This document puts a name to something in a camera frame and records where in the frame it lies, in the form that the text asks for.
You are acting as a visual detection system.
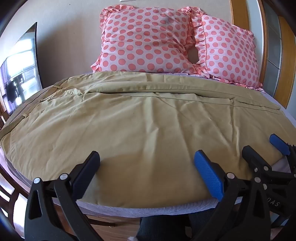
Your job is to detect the wardrobe with glass panels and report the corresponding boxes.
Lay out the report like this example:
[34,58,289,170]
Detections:
[262,0,296,78]

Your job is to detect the small pink polka dot pillow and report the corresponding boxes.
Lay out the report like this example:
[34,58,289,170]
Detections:
[178,7,264,91]

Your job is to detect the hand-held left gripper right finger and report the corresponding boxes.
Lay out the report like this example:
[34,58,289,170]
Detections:
[192,150,271,241]

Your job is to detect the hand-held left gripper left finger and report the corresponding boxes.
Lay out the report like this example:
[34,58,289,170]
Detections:
[24,151,102,241]

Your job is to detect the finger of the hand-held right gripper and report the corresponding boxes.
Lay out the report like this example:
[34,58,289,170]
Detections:
[242,146,273,179]
[269,134,296,163]

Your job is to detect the wooden bed frame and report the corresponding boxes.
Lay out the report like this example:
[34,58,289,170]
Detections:
[0,148,31,232]

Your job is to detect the large pink polka dot pillow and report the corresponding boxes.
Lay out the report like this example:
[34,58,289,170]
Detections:
[91,4,210,77]

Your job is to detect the flat screen television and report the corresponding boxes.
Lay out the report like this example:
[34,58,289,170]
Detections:
[0,22,43,116]

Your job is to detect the khaki pants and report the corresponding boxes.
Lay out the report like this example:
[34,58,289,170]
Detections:
[0,71,287,209]

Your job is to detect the person's legs in dark jeans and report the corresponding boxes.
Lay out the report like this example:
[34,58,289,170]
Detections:
[136,209,216,241]

